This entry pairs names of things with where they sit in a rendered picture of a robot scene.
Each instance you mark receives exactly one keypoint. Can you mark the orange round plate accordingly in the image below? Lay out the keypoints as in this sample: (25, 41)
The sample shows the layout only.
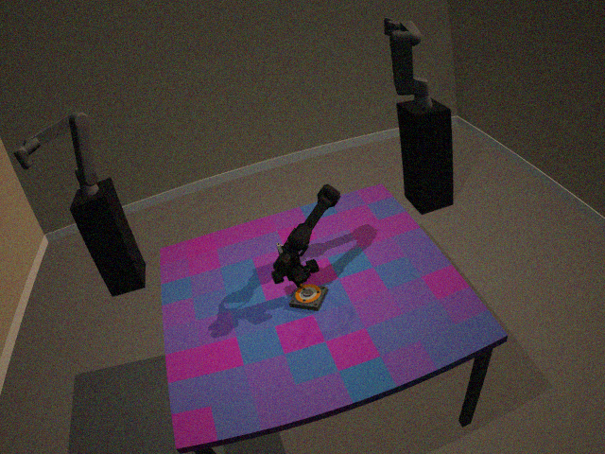
(299, 293)

